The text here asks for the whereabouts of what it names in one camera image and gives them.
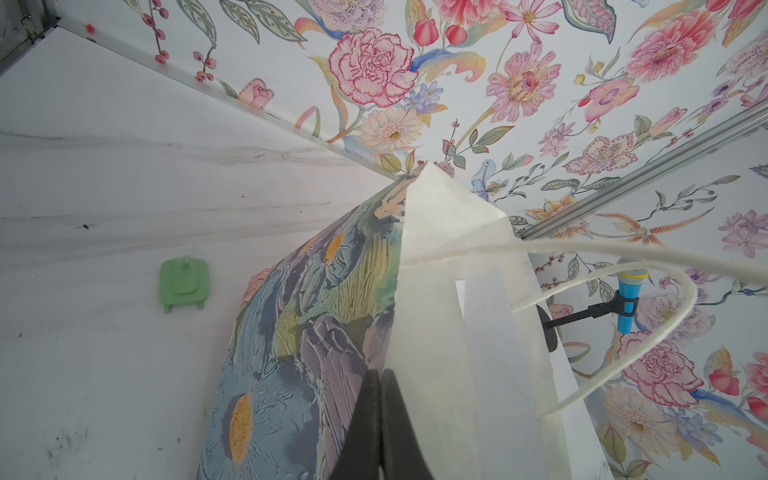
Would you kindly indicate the blue microphone on stand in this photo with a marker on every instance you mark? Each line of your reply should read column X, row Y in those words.
column 623, row 303

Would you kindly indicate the floral paper gift bag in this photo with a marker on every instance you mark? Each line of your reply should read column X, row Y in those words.
column 429, row 281

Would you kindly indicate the green plastic hook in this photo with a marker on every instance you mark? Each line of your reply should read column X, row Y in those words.
column 183, row 281

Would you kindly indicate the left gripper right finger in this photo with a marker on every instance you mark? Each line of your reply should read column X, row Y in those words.
column 401, row 457

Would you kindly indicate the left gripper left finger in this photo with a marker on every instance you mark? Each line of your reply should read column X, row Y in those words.
column 361, row 452

